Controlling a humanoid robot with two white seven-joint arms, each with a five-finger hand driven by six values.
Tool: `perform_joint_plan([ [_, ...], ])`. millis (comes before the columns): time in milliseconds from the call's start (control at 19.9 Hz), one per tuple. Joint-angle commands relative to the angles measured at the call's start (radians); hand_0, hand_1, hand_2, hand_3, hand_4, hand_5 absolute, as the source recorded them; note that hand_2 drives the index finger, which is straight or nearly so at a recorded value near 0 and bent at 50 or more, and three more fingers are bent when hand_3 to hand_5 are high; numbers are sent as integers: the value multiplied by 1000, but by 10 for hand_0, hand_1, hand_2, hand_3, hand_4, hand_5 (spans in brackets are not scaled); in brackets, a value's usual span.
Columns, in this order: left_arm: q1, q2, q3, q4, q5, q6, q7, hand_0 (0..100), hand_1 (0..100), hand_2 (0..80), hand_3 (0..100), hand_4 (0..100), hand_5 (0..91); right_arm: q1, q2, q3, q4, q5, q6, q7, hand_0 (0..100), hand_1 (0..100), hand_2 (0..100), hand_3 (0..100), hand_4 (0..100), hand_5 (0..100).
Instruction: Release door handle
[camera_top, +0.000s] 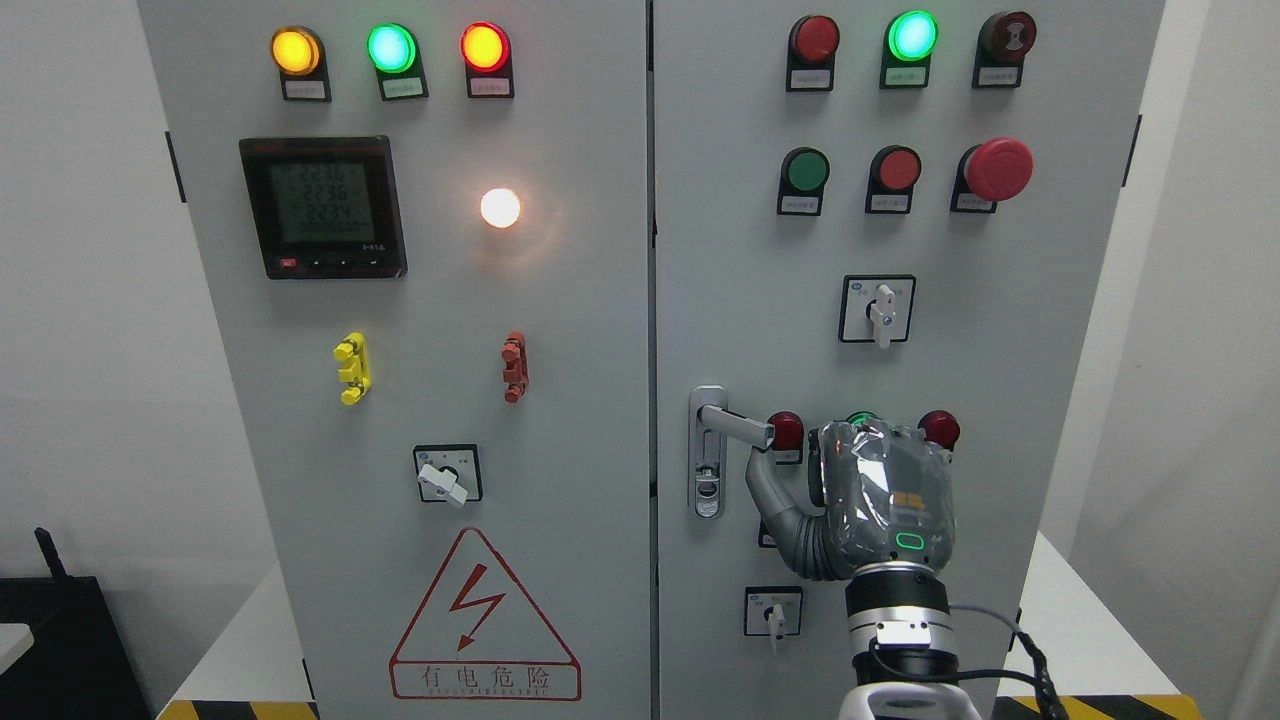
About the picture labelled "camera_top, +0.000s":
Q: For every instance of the white lit indicator lamp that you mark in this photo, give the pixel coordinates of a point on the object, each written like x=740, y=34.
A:
x=500, y=207

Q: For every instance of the dark red lamp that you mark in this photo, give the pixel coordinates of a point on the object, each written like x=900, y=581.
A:
x=788, y=444
x=941, y=428

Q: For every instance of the red emergency stop button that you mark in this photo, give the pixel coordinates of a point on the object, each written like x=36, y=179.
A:
x=993, y=171

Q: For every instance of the black box with antenna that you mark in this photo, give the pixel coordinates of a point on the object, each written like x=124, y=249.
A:
x=77, y=667

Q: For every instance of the white rotary selector switch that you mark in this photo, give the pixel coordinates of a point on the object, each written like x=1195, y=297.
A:
x=876, y=309
x=449, y=474

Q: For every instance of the green lit lamp middle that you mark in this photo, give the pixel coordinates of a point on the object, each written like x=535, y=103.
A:
x=862, y=418

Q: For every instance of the red terminal clip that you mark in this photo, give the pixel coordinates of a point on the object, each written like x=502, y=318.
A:
x=516, y=370

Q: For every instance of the silver door handle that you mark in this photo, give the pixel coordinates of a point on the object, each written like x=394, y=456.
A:
x=711, y=424

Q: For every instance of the white rotary selector switch left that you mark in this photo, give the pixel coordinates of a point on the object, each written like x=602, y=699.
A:
x=449, y=474

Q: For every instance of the yellow terminal clip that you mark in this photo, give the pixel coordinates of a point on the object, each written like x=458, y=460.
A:
x=353, y=367

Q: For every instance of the green push button upper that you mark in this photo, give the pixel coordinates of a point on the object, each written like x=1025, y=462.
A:
x=804, y=173

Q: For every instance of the red indicator lamp top right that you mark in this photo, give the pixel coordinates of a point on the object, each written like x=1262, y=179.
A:
x=812, y=45

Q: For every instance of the red lit indicator lamp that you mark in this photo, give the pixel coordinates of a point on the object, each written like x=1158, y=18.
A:
x=487, y=55

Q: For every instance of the green lit lamp top right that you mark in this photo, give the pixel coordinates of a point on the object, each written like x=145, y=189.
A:
x=908, y=45

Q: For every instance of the white rotary selector switch right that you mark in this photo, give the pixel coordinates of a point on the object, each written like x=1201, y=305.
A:
x=876, y=309

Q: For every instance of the dark red lamp middle left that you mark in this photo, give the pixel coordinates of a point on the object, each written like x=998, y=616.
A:
x=788, y=444

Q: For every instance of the red electric hazard warning sticker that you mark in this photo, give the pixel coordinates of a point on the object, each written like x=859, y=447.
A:
x=478, y=635

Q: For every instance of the yellow indicator lamp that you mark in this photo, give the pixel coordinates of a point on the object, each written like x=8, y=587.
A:
x=299, y=56

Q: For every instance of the black digital power meter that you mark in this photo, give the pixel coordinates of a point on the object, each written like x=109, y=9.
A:
x=325, y=207

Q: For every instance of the grey electrical cabinet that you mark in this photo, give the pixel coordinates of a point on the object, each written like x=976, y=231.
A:
x=645, y=140

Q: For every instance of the red push button upper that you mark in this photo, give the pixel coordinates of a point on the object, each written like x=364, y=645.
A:
x=893, y=173

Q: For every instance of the white selector switch bottom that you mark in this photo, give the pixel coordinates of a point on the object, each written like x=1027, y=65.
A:
x=773, y=612

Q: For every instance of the dark red lamp middle right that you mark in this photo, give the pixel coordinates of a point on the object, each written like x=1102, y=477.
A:
x=941, y=428

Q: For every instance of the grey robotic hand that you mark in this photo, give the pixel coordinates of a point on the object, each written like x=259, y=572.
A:
x=887, y=496

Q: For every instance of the green lit lamp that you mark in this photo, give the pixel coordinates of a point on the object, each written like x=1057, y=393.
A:
x=862, y=418
x=908, y=45

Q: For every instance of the green indicator lamp top left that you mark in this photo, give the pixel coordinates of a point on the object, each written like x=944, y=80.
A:
x=395, y=56

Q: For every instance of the dark red buzzer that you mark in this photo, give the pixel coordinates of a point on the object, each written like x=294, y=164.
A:
x=1003, y=43

